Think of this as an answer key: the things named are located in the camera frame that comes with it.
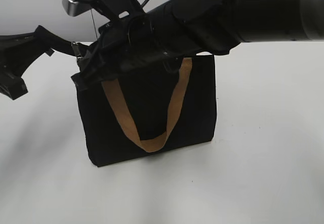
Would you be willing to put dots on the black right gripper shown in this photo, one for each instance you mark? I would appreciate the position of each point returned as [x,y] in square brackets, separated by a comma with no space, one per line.
[155,37]

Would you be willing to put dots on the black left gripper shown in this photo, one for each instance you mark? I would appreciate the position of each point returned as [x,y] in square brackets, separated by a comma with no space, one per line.
[18,52]

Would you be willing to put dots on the black tote bag tan handles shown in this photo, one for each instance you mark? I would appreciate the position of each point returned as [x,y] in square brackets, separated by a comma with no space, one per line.
[150,111]

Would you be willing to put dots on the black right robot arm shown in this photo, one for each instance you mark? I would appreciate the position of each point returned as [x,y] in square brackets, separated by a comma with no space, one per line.
[217,26]

